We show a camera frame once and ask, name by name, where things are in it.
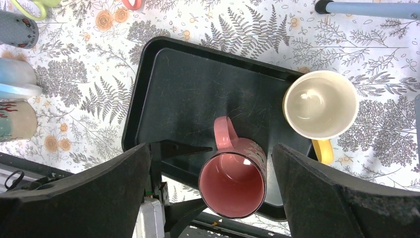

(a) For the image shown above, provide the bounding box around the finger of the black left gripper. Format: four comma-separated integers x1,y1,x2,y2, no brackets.
150,140,213,164
164,198,207,238

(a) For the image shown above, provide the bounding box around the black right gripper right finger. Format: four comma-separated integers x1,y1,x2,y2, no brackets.
272,144,420,238

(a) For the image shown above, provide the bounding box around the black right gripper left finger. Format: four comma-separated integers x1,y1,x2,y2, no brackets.
0,143,151,238

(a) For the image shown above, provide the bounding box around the yellow ceramic mug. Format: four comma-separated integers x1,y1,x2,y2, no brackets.
282,70,359,165

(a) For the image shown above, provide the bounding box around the salmon pink ceramic mug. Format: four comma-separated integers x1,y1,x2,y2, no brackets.
121,0,143,11

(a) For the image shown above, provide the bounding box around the beige teal ceramic mug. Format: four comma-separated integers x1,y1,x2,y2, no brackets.
0,101,38,142

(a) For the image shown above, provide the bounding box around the blue white ceramic mug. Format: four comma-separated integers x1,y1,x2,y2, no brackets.
0,58,43,100

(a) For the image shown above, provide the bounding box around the green ceramic mug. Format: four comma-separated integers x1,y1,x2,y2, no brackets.
11,0,61,21

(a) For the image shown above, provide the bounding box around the grey ceramic mug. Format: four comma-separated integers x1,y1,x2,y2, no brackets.
0,10,39,49

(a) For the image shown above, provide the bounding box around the black plastic tray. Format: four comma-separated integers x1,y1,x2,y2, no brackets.
121,36,313,221

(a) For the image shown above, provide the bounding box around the floral patterned tablecloth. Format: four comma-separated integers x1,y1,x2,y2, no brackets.
0,0,420,192

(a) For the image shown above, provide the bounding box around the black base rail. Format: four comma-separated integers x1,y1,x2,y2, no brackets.
0,147,280,238

